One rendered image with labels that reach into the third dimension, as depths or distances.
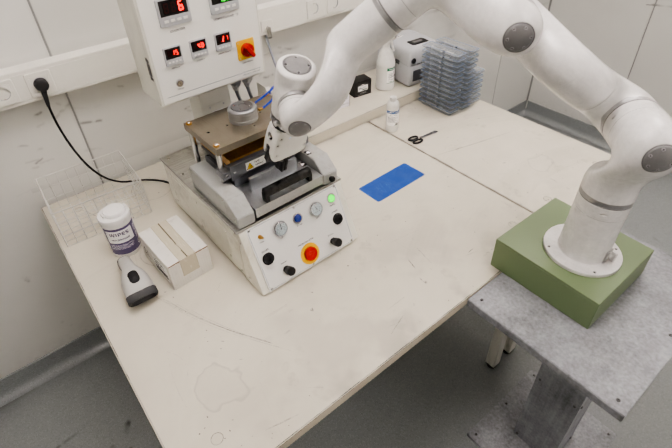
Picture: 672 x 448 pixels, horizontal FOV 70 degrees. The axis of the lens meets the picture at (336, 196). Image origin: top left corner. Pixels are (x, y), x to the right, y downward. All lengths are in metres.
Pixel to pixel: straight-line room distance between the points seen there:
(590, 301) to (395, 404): 0.95
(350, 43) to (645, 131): 0.59
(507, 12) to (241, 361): 0.92
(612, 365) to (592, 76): 0.65
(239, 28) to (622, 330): 1.25
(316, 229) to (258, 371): 0.41
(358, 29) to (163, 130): 1.10
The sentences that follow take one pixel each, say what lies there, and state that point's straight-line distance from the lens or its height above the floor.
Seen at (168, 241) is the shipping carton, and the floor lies 0.84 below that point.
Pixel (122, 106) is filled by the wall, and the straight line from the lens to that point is 1.81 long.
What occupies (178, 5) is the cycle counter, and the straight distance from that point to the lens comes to 1.31.
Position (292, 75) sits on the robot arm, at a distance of 1.00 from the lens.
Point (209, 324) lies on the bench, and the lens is 1.29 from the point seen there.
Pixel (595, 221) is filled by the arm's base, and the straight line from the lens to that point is 1.27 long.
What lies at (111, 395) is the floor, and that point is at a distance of 2.21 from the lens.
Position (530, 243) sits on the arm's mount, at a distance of 1.37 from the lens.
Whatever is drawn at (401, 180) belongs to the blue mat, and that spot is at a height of 0.75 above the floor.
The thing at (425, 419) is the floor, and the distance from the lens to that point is 1.97.
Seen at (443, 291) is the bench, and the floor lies 0.75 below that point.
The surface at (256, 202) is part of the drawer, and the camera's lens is 1.25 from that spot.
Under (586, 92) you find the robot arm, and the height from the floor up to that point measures 1.31.
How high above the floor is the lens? 1.74
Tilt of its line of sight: 38 degrees down
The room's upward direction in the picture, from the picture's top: 2 degrees counter-clockwise
